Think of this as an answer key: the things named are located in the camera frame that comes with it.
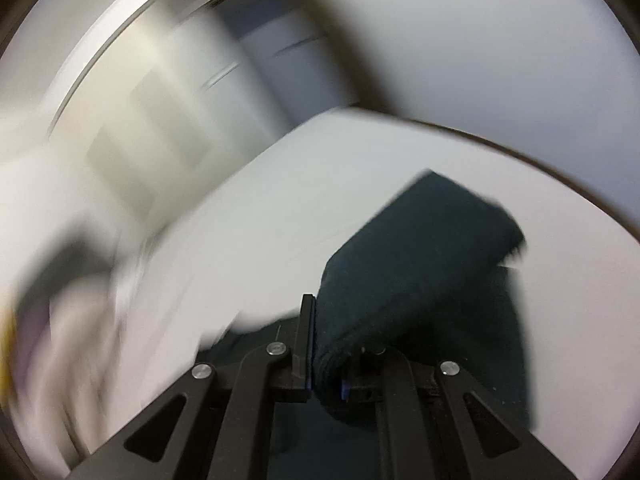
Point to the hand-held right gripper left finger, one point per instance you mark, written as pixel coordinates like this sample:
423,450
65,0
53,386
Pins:
309,355

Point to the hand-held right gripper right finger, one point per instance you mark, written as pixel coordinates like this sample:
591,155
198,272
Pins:
346,391

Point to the dark green garment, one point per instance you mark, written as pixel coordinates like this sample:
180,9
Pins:
425,260

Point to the white bed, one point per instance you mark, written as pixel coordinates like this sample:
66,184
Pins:
300,185

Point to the beige puffy duvet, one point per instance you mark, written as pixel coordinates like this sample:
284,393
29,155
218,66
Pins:
85,360

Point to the cream wardrobe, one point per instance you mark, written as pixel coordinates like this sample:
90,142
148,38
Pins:
165,125

